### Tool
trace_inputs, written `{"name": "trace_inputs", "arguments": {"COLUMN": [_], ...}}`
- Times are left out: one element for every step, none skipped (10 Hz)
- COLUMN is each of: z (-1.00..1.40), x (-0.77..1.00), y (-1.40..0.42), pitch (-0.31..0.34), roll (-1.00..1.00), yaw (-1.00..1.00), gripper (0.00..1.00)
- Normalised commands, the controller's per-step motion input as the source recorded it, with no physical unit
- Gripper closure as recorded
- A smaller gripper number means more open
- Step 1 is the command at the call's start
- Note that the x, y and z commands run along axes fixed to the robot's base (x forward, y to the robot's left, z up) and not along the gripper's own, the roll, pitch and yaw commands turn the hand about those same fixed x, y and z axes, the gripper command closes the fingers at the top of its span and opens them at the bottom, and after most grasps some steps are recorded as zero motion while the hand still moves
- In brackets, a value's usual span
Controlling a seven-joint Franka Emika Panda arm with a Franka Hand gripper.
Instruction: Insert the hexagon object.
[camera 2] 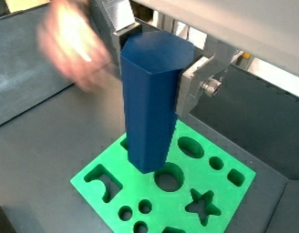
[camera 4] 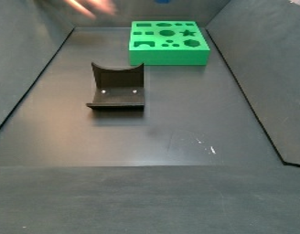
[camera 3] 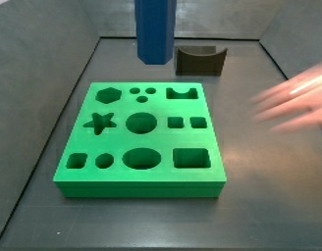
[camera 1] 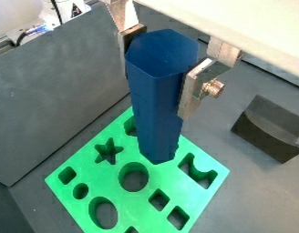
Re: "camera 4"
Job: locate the blurred human hand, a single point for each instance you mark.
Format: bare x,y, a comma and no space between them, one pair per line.
86,7

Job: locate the blue tape piece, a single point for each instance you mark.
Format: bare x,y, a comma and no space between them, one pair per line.
161,1

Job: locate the green shape sorter block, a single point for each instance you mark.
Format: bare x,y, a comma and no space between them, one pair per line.
168,43

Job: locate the black curved holder stand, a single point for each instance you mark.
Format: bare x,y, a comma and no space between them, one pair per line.
120,88

